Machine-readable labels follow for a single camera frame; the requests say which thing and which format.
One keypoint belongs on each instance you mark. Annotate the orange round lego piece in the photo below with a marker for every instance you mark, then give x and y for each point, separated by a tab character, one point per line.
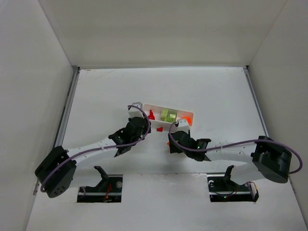
188	120

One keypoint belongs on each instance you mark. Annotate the red half-round lego piece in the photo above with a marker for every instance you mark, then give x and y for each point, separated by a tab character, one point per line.
151	117

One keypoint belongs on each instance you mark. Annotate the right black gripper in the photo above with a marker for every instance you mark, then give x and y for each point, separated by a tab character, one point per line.
176	135

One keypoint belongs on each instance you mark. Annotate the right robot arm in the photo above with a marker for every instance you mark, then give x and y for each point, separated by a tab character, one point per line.
260	159

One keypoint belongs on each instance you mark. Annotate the green lego brick underside up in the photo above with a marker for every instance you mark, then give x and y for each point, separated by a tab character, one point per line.
172	116

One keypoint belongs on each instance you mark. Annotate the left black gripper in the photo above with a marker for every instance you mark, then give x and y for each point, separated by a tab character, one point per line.
143	122

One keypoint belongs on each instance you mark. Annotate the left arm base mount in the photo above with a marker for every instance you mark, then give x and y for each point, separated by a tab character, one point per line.
107	190

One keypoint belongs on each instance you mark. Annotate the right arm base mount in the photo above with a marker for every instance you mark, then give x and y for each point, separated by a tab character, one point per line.
222	189

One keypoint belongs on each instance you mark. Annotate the white three-compartment tray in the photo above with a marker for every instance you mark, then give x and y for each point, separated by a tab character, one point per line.
157	123

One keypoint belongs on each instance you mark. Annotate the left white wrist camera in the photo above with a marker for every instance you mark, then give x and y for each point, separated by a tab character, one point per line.
135	110

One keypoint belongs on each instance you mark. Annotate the green lego brick studs up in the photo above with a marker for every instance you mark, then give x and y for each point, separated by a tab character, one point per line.
164	113

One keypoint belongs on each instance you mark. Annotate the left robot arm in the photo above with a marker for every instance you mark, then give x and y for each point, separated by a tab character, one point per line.
56	171

